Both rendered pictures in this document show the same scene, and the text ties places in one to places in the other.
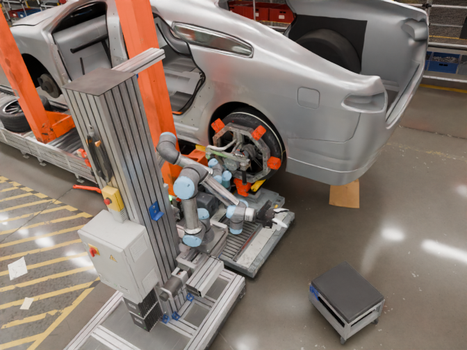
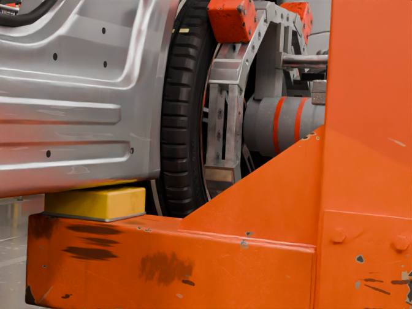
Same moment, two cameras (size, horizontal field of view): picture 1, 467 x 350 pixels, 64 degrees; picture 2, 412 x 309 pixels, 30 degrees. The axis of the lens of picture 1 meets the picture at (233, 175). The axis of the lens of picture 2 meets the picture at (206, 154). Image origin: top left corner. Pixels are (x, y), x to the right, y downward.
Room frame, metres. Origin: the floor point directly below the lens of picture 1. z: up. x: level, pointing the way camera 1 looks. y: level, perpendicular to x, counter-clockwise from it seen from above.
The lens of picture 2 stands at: (3.18, 1.63, 0.87)
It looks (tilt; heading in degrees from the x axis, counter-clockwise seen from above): 3 degrees down; 258
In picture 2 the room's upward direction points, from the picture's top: 3 degrees clockwise
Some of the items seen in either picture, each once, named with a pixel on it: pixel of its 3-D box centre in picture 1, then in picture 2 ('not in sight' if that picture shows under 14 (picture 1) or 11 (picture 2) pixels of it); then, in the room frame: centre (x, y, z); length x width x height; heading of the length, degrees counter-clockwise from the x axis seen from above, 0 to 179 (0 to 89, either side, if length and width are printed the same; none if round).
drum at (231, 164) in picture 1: (236, 157); (295, 127); (2.62, -0.04, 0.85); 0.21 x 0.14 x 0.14; 144
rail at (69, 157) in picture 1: (94, 170); not in sight; (3.44, 1.54, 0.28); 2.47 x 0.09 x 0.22; 54
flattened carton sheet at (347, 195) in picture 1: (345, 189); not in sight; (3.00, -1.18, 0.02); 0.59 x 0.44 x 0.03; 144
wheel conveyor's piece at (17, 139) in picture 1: (35, 126); not in sight; (4.77, 2.72, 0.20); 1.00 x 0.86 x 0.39; 54
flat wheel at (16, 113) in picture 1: (26, 112); not in sight; (4.83, 2.80, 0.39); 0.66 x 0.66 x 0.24
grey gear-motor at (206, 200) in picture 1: (213, 199); not in sight; (2.78, 0.22, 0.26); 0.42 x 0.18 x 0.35; 144
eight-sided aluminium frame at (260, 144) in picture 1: (241, 153); (266, 125); (2.68, -0.08, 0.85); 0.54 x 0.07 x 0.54; 54
